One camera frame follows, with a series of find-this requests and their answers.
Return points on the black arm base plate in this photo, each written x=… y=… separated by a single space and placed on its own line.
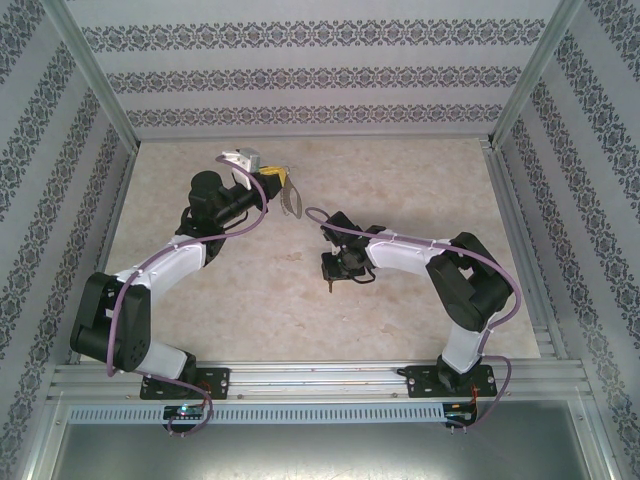
x=215 y=382
x=420 y=382

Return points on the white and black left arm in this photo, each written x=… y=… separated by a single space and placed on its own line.
x=165 y=265

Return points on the grey metal panel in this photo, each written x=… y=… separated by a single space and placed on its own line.
x=320 y=455

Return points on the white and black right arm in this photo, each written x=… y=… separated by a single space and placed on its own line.
x=400 y=252

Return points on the small circuit board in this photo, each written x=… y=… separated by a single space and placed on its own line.
x=185 y=411
x=460 y=412

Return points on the long aluminium mounting rail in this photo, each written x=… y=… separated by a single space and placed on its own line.
x=320 y=380

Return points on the aluminium frame rail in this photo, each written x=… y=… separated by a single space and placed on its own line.
x=320 y=136
x=520 y=225
x=107 y=250

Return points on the aluminium frame post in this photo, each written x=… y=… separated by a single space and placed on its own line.
x=90 y=75
x=537 y=75

